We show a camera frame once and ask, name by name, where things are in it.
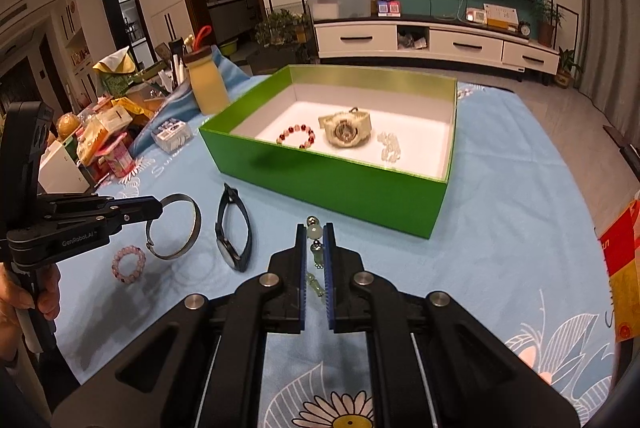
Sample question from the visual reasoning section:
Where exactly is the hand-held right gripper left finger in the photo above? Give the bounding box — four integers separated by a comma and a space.
52, 223, 307, 428

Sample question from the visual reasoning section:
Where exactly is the clear bead bracelet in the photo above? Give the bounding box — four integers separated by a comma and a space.
376, 131, 404, 164

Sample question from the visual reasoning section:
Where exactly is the cream wristwatch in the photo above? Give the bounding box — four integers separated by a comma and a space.
319, 107, 373, 149

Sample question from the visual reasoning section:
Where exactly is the yellow bottle with brown lid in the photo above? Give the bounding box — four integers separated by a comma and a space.
182, 26, 231, 114

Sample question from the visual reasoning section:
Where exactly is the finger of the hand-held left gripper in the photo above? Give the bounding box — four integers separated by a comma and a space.
42, 194, 164, 215
55, 210, 163, 235

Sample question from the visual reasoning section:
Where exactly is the green cardboard box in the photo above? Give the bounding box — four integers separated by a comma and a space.
199, 64, 458, 240

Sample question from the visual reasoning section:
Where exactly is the silver bangle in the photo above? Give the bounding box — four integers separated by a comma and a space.
145, 193, 202, 260

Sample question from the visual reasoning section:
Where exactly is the white tv cabinet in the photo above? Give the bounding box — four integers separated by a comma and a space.
312, 16, 561, 82

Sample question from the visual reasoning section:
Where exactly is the white cardboard box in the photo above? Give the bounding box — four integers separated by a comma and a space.
39, 141, 88, 194

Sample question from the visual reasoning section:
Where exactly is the green bead bracelet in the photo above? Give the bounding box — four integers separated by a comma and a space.
306, 217, 324, 304

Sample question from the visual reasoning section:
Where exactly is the yellow cloth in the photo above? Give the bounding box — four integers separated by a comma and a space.
92, 50, 136, 74

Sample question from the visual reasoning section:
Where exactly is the orange fruit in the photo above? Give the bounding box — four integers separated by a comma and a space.
56, 113, 81, 139

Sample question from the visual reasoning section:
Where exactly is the black wristwatch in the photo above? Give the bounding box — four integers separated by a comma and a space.
215, 183, 252, 271

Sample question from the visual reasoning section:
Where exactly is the tall potted plant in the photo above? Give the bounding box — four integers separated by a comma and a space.
532, 0, 566, 48

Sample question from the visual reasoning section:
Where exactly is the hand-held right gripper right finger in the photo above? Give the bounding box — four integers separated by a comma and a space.
323, 223, 582, 428

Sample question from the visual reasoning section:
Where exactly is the red and yellow shopping bag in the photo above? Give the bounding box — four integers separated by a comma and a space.
597, 198, 640, 344

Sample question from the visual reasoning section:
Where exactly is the person's left hand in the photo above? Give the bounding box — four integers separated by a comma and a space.
0, 264, 62, 361

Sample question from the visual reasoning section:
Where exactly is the blue floral tablecloth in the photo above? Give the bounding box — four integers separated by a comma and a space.
50, 43, 621, 428

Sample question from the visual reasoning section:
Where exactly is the pale pink bead bracelet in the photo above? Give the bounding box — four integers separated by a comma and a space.
111, 245, 147, 283

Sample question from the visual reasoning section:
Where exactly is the pink yogurt cup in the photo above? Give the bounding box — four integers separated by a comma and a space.
107, 143, 136, 179

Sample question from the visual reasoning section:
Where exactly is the small potted plant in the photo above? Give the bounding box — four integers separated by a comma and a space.
555, 48, 583, 88

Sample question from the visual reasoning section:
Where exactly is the bushy potted plant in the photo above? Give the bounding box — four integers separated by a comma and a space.
255, 8, 311, 49

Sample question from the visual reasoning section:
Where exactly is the translucent storage box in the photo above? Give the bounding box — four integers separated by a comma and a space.
305, 0, 375, 20

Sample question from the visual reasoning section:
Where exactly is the red and pink bead bracelet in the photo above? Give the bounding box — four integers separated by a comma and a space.
276, 122, 317, 150

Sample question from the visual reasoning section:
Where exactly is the yellow snack bag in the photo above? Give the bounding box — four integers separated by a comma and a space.
75, 115, 121, 166

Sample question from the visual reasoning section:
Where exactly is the clear plastic box black label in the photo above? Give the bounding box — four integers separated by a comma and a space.
151, 118, 193, 153

